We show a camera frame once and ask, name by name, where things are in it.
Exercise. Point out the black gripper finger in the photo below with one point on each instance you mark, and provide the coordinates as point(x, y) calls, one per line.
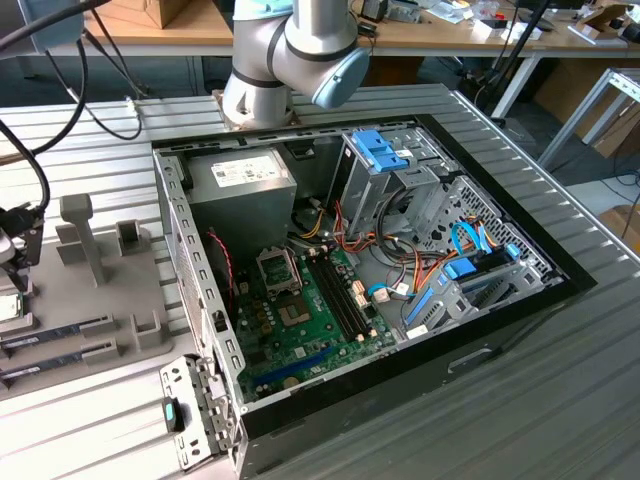
point(32, 247)

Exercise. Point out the silver CPU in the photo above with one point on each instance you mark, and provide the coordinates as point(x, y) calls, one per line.
point(9, 307)

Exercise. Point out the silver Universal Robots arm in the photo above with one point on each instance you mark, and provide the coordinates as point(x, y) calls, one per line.
point(300, 35)

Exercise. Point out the CPU socket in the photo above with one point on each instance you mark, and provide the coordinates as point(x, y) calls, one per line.
point(295, 314)

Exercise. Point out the grey parts rack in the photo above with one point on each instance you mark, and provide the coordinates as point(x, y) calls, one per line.
point(75, 300)

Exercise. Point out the dark RAM stick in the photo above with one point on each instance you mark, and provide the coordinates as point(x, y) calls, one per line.
point(40, 336)
point(40, 366)

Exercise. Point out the grey power supply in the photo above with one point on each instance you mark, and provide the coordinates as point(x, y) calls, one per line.
point(240, 215)

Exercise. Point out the black clip blue button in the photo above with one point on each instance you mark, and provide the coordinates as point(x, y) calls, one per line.
point(170, 415)

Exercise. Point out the brown cardboard box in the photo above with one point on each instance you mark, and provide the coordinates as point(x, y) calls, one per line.
point(622, 225)
point(620, 132)
point(150, 12)

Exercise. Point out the green motherboard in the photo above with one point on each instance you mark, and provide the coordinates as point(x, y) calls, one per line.
point(300, 347)

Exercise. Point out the blue expansion slot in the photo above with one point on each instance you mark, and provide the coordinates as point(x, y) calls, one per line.
point(292, 370)

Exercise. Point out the silver coin cell battery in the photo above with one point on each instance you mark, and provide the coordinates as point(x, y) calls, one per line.
point(291, 381)

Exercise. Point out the black RAM slot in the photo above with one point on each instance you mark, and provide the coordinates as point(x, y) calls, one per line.
point(334, 300)
point(347, 295)

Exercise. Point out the blue plastic drive latch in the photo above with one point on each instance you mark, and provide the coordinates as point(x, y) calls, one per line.
point(380, 150)

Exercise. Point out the blue disk carrier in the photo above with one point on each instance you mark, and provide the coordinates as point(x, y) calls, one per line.
point(420, 307)

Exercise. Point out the black open PC case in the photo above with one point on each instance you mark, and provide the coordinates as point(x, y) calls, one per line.
point(400, 400)

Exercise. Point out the hard disk in blue carrier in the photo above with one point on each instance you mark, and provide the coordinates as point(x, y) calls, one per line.
point(462, 270)

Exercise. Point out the small white box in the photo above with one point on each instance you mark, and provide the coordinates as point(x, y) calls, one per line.
point(482, 27)

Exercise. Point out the grey metal disk bay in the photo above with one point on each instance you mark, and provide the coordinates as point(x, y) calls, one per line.
point(535, 279)

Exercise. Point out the black stand pole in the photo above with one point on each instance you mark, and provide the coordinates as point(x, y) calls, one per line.
point(520, 45)

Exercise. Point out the open cardboard box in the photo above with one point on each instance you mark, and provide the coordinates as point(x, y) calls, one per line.
point(605, 15)

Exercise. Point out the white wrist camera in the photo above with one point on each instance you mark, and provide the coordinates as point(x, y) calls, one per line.
point(5, 252)

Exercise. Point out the grey metal slot bracket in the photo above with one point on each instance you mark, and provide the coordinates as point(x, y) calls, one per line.
point(210, 400)

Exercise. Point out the aluminium profile frame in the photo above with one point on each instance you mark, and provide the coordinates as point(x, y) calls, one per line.
point(575, 116)

